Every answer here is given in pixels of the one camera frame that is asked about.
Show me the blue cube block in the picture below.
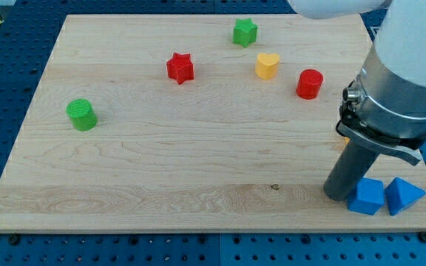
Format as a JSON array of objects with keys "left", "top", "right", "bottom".
[{"left": 348, "top": 177, "right": 385, "bottom": 215}]

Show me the blue triangular prism block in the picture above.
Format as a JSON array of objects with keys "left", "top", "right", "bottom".
[{"left": 385, "top": 177, "right": 426, "bottom": 216}]

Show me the light wooden board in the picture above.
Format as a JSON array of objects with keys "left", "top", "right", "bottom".
[{"left": 0, "top": 15, "right": 426, "bottom": 234}]

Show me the red star block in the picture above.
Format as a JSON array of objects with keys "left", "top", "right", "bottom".
[{"left": 166, "top": 52, "right": 195, "bottom": 85}]

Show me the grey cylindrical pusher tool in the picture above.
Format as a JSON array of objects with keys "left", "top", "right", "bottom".
[{"left": 323, "top": 140, "right": 379, "bottom": 202}]

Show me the green star block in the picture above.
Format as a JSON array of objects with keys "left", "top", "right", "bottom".
[{"left": 232, "top": 18, "right": 258, "bottom": 48}]

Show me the red cylinder block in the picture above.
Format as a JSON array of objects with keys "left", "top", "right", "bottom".
[{"left": 296, "top": 69, "right": 323, "bottom": 100}]

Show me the yellow heart block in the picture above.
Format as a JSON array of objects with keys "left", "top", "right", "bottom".
[{"left": 254, "top": 52, "right": 280, "bottom": 80}]

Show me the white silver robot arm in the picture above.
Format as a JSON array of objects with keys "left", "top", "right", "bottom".
[{"left": 289, "top": 0, "right": 426, "bottom": 165}]

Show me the green cylinder block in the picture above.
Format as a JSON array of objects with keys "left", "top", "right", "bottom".
[{"left": 66, "top": 98, "right": 98, "bottom": 131}]

